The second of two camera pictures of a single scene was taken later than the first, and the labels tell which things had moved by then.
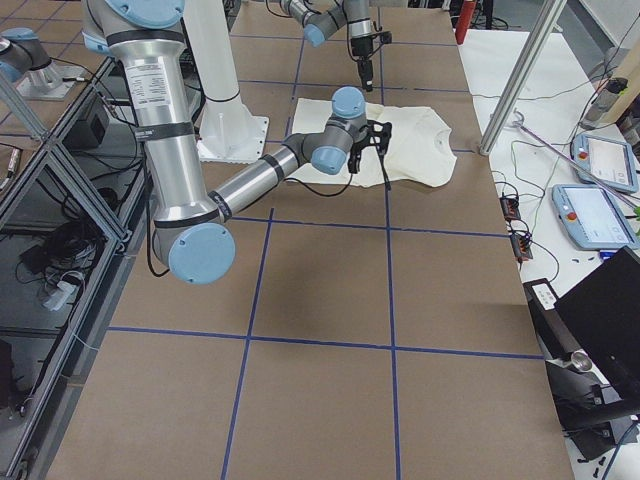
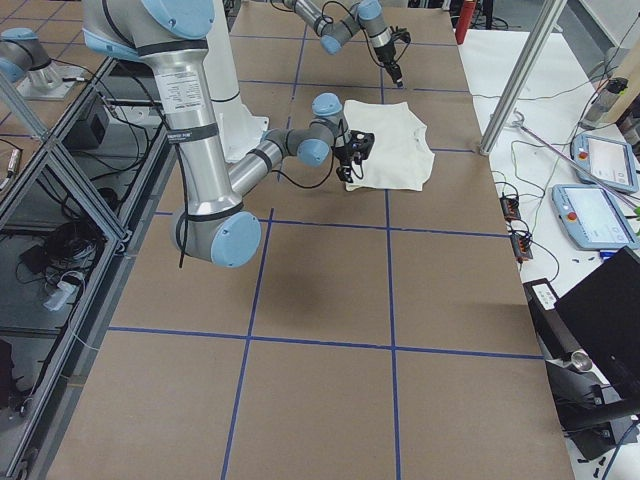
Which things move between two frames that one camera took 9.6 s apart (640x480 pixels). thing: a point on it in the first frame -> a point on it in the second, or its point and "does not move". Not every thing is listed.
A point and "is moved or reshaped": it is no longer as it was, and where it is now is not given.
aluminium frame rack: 75,201 does not move
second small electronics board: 520,245 does not move
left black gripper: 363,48 -> 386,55
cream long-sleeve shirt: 420,149 is moved or reshaped
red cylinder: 465,14 does not move
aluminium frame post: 548,17 does not move
